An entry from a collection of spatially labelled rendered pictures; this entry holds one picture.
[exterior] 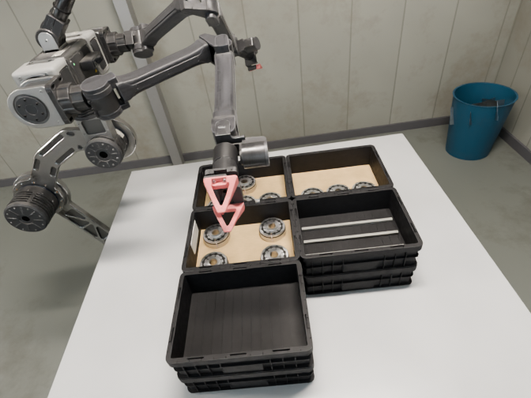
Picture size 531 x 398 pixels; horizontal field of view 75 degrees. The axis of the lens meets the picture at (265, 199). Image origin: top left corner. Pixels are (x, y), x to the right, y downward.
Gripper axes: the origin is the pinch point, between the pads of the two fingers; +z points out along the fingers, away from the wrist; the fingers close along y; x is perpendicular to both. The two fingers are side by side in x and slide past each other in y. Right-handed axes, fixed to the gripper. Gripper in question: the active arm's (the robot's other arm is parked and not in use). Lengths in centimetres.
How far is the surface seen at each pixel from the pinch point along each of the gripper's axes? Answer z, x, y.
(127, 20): -214, 79, 41
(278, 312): -2, -7, 54
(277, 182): -67, -12, 64
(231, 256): -27, 9, 58
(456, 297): -6, -69, 67
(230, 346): 7, 9, 53
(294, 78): -219, -36, 105
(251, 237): -35, 1, 59
